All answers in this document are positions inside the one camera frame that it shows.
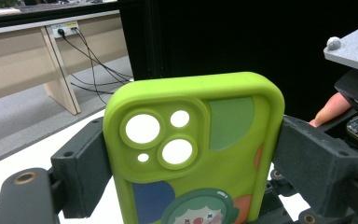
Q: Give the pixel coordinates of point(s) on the beige wooden desk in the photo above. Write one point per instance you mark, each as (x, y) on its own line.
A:
(12, 62)

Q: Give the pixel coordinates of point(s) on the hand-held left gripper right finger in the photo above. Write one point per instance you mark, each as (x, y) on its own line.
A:
(317, 165)

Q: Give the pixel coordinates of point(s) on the white power outlet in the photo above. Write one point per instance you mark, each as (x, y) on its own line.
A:
(66, 28)

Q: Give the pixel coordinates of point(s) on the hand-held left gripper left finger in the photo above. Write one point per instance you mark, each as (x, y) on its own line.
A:
(80, 168)

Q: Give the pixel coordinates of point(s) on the black curtain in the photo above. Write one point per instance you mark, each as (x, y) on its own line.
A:
(230, 37)

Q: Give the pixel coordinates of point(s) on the green cartoon phone case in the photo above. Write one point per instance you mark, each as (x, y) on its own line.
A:
(230, 174)

